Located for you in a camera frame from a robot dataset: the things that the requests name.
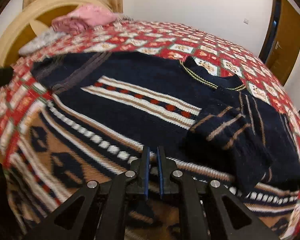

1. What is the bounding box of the navy striped knit sweater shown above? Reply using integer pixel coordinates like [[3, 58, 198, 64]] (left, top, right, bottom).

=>
[[8, 52, 300, 237]]

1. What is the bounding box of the red patchwork teddy bedspread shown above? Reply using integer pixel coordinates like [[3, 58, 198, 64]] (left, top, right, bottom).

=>
[[0, 21, 300, 239]]

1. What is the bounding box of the grey floral pillow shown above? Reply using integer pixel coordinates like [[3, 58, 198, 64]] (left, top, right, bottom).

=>
[[18, 27, 67, 56]]

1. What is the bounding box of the cream round wooden headboard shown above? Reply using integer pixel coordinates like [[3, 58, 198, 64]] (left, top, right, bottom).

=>
[[0, 0, 109, 67]]

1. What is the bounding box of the pink folded blanket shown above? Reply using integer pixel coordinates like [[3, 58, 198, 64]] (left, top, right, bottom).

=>
[[51, 4, 118, 34]]

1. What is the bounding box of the brown wooden door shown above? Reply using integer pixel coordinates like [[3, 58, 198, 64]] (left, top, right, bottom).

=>
[[259, 0, 300, 85]]

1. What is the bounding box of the white wall switch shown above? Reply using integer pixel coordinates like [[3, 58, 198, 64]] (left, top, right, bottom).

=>
[[243, 18, 249, 24]]

